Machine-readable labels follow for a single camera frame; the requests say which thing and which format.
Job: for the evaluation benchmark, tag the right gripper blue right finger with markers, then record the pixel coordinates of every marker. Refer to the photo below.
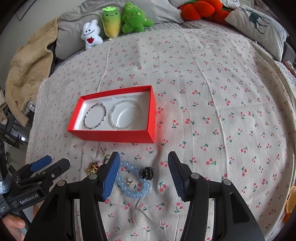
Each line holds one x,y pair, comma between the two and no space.
180,173

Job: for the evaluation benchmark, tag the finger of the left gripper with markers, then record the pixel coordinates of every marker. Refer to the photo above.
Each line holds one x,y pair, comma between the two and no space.
40,164
58,168

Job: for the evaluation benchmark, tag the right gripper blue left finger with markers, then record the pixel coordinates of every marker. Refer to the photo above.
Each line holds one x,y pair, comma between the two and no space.
110,169

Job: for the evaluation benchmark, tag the gold flower charm keychain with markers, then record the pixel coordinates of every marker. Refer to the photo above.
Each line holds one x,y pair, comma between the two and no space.
94,166

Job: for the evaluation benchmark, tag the small gold earring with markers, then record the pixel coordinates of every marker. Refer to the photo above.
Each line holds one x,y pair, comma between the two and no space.
129,182

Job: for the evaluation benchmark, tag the black hair claw clip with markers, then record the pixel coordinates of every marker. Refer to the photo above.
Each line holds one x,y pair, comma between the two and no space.
147,173

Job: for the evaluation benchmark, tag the red jewelry box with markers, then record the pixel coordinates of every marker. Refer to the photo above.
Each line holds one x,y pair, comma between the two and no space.
126,115

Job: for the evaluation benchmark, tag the left human hand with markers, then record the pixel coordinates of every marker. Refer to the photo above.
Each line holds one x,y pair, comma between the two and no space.
13,225

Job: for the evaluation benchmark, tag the cherry print bed sheet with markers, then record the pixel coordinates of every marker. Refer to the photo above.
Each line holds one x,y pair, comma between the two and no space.
222,104

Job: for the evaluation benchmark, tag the beige quilted blanket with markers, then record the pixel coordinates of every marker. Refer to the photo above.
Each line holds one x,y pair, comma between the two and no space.
29,67

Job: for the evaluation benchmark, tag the orange plush at edge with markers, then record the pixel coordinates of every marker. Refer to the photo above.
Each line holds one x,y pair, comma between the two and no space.
290,203

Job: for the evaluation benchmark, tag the grey pillow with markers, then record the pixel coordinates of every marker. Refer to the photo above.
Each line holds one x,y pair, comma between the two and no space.
70,24

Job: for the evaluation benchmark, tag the white bunny plush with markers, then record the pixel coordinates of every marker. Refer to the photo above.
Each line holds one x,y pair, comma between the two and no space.
90,34

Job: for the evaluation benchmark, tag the green carrot plush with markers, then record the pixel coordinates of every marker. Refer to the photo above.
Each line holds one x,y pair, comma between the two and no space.
111,19

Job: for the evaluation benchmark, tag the green tree plush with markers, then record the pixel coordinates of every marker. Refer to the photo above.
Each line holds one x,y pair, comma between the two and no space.
134,19

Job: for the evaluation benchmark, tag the deer print pillow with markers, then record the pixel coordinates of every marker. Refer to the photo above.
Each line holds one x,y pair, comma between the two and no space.
259,27

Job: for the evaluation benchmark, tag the red persimmon plush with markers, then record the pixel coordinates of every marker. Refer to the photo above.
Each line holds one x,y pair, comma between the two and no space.
210,10

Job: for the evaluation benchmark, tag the white patterned pillow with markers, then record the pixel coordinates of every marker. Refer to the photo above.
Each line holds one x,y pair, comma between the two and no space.
231,4

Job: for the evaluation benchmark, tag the framed wall picture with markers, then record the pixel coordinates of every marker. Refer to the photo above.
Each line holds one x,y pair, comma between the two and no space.
20,13

